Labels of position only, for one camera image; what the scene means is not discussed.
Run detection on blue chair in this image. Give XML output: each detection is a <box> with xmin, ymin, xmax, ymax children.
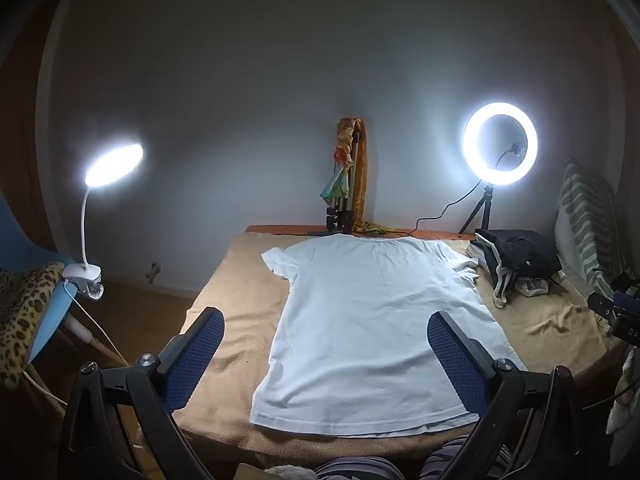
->
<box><xmin>0</xmin><ymin>192</ymin><xmax>106</xmax><ymax>366</ymax></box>

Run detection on orange scarf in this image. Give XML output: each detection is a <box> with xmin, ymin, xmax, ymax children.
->
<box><xmin>350</xmin><ymin>117</ymin><xmax>401</xmax><ymax>236</ymax></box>

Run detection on leopard print cloth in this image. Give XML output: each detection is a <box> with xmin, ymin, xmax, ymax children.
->
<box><xmin>0</xmin><ymin>262</ymin><xmax>66</xmax><ymax>391</ymax></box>

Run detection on white hanging cloth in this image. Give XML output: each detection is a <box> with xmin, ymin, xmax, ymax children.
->
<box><xmin>606</xmin><ymin>355</ymin><xmax>640</xmax><ymax>436</ymax></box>

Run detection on white lamp cable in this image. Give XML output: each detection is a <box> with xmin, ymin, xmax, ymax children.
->
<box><xmin>22</xmin><ymin>280</ymin><xmax>131</xmax><ymax>406</ymax></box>

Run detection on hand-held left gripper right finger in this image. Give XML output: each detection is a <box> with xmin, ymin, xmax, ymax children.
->
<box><xmin>426</xmin><ymin>310</ymin><xmax>586</xmax><ymax>480</ymax></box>

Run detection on black garment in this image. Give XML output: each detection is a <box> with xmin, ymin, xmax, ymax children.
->
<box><xmin>474</xmin><ymin>228</ymin><xmax>563</xmax><ymax>281</ymax></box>

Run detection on pile of dark clothes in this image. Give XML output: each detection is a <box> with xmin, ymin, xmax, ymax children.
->
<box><xmin>467</xmin><ymin>240</ymin><xmax>568</xmax><ymax>308</ymax></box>

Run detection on white clip-on desk lamp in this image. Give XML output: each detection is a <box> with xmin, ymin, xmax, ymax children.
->
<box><xmin>62</xmin><ymin>144</ymin><xmax>146</xmax><ymax>303</ymax></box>

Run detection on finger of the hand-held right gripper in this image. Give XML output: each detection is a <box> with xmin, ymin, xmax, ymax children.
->
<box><xmin>587</xmin><ymin>292</ymin><xmax>623</xmax><ymax>333</ymax></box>
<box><xmin>610</xmin><ymin>272</ymin><xmax>640</xmax><ymax>312</ymax></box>

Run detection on folded silver tripod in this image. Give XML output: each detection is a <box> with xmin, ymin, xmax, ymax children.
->
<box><xmin>307</xmin><ymin>130</ymin><xmax>366</xmax><ymax>237</ymax></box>

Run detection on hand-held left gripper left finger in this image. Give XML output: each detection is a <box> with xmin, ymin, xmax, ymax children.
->
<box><xmin>57</xmin><ymin>307</ymin><xmax>226</xmax><ymax>480</ymax></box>

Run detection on black ring light tripod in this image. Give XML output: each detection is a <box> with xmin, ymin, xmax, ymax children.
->
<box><xmin>459</xmin><ymin>182</ymin><xmax>496</xmax><ymax>235</ymax></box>

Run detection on colourful printed cloth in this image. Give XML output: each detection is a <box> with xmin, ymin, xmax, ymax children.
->
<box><xmin>320</xmin><ymin>119</ymin><xmax>358</xmax><ymax>201</ymax></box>

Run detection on person's striped pants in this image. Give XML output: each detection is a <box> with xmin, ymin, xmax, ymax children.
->
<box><xmin>315</xmin><ymin>435</ymin><xmax>516</xmax><ymax>480</ymax></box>

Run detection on black cable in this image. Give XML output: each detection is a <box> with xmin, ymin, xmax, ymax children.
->
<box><xmin>410</xmin><ymin>192</ymin><xmax>483</xmax><ymax>236</ymax></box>

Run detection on green striped pillow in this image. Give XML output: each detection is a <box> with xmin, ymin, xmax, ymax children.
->
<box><xmin>554</xmin><ymin>160</ymin><xmax>631</xmax><ymax>301</ymax></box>

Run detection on beige blanket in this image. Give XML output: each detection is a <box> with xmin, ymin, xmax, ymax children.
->
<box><xmin>140</xmin><ymin>232</ymin><xmax>626</xmax><ymax>461</ymax></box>

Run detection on white t-shirt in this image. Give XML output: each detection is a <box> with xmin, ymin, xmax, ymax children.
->
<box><xmin>249</xmin><ymin>234</ymin><xmax>528</xmax><ymax>438</ymax></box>

